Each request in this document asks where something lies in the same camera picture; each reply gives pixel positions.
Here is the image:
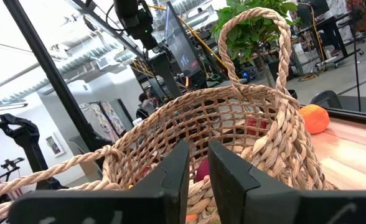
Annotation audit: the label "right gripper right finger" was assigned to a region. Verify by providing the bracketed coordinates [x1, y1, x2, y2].
[207, 139, 366, 224]

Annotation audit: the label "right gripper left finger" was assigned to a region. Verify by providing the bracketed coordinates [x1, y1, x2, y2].
[7, 139, 190, 224]

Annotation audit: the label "woven straw basket with handles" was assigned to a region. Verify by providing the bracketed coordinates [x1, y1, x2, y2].
[0, 6, 338, 224]

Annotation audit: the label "large red apple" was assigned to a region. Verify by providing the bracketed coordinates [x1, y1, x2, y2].
[195, 158, 210, 183]

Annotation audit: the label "red yellow apple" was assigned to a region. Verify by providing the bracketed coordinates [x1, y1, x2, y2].
[246, 118, 270, 136]

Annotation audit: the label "framed picture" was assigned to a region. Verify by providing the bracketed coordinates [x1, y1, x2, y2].
[45, 133, 66, 157]

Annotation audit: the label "orange tangerine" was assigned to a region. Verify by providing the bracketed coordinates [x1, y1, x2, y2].
[298, 103, 331, 135]

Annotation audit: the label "person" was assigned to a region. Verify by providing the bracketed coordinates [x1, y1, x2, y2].
[137, 91, 159, 121]

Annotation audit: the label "computer monitor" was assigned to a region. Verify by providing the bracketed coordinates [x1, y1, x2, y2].
[163, 1, 208, 86]

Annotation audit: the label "thin black stand pole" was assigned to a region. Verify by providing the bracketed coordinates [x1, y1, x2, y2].
[352, 0, 364, 113]

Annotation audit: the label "green plant in black pot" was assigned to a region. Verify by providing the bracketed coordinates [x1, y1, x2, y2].
[210, 0, 299, 101]

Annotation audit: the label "black rolling desk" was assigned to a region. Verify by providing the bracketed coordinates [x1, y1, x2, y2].
[294, 0, 365, 68]

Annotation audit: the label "patterned wall panels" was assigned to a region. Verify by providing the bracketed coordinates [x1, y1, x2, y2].
[78, 100, 134, 142]

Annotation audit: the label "yellow cable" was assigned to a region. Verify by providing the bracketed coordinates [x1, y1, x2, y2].
[147, 3, 229, 70]

